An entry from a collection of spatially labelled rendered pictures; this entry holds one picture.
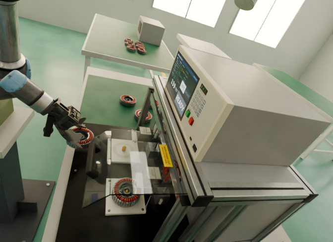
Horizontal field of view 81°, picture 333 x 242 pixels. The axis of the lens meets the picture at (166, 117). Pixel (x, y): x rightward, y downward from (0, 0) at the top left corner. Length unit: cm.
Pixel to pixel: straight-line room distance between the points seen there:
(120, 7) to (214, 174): 488
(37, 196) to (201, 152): 142
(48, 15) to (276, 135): 523
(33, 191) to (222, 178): 147
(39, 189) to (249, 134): 155
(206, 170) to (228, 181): 7
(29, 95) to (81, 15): 457
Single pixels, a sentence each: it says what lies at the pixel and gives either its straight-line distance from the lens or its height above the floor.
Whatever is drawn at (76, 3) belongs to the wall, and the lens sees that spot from 529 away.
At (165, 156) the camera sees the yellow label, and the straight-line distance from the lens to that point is 63.
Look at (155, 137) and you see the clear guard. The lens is 68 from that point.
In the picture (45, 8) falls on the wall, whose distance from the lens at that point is 545.
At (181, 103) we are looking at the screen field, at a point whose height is 117.
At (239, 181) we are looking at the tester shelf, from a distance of 62.
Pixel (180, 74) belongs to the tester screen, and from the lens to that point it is 76.
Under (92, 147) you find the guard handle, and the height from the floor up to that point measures 106.
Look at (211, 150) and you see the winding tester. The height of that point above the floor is 116.
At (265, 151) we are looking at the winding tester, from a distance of 69.
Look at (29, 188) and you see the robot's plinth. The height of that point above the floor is 2.
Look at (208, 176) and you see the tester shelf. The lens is 57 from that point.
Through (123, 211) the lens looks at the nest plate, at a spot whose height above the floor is 78.
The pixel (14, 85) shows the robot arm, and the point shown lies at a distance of 81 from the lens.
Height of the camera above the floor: 149
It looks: 32 degrees down
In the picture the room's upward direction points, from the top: 21 degrees clockwise
